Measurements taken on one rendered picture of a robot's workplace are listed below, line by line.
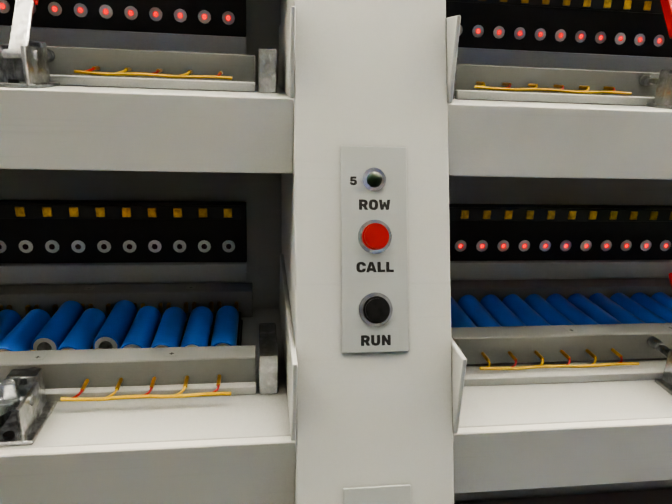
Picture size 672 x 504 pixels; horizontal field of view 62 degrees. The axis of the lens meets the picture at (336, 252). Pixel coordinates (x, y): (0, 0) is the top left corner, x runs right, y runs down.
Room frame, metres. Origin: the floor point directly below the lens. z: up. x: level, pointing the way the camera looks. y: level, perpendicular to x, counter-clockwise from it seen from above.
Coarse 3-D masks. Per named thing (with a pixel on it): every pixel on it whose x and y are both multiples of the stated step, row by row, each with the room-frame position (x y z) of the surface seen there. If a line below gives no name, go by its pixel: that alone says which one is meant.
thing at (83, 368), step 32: (0, 352) 0.36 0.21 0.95; (32, 352) 0.36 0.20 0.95; (64, 352) 0.36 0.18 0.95; (96, 352) 0.37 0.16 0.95; (128, 352) 0.37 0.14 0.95; (160, 352) 0.37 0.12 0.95; (192, 352) 0.37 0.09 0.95; (224, 352) 0.37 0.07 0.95; (64, 384) 0.36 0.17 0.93; (96, 384) 0.36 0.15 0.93; (128, 384) 0.36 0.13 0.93; (160, 384) 0.37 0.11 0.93
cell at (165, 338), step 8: (168, 312) 0.44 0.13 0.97; (176, 312) 0.44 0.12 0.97; (184, 312) 0.45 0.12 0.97; (168, 320) 0.42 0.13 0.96; (176, 320) 0.43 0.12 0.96; (184, 320) 0.44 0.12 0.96; (160, 328) 0.41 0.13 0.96; (168, 328) 0.41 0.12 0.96; (176, 328) 0.42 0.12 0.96; (160, 336) 0.40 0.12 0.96; (168, 336) 0.40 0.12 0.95; (176, 336) 0.41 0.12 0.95; (152, 344) 0.39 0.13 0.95; (160, 344) 0.39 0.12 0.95; (168, 344) 0.39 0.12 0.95; (176, 344) 0.40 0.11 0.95
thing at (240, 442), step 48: (288, 336) 0.35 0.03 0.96; (288, 384) 0.35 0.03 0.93; (48, 432) 0.33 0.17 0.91; (96, 432) 0.33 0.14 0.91; (144, 432) 0.33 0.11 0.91; (192, 432) 0.33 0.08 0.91; (240, 432) 0.33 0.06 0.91; (288, 432) 0.34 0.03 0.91; (0, 480) 0.31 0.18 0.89; (48, 480) 0.32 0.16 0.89; (96, 480) 0.32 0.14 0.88; (144, 480) 0.32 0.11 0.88; (192, 480) 0.33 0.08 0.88; (240, 480) 0.33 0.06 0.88; (288, 480) 0.34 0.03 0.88
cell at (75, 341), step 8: (88, 312) 0.43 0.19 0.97; (96, 312) 0.43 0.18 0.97; (80, 320) 0.42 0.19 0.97; (88, 320) 0.42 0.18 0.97; (96, 320) 0.43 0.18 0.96; (104, 320) 0.44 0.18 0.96; (72, 328) 0.41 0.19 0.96; (80, 328) 0.41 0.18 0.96; (88, 328) 0.41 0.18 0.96; (96, 328) 0.42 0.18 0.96; (72, 336) 0.39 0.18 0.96; (80, 336) 0.40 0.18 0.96; (88, 336) 0.40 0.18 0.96; (64, 344) 0.38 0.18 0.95; (72, 344) 0.38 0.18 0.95; (80, 344) 0.39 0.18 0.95; (88, 344) 0.40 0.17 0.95
